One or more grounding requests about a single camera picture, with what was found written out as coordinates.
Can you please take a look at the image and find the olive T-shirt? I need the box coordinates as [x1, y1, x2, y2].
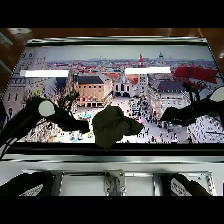
[91, 104, 145, 150]

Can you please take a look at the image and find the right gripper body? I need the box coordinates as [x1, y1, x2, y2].
[160, 105, 198, 127]

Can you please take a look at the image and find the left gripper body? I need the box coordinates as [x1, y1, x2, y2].
[55, 112, 91, 135]

